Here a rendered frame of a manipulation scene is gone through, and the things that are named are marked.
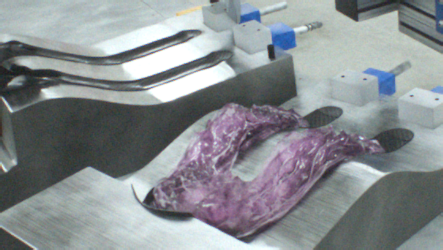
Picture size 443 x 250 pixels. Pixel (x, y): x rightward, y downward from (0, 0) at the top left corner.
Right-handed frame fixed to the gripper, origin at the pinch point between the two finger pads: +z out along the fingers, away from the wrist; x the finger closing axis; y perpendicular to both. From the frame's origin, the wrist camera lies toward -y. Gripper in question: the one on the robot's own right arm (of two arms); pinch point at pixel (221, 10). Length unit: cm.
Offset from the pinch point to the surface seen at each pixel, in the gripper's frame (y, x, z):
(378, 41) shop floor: 126, 150, 91
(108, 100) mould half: -24.0, -17.7, 0.2
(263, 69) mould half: -2.6, -17.8, 2.6
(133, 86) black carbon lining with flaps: -18.5, -10.0, 2.9
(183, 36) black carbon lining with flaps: -6.5, 0.6, 2.5
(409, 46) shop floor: 132, 138, 91
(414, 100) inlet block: 7.0, -38.4, 2.7
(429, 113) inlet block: 7.2, -41.0, 3.5
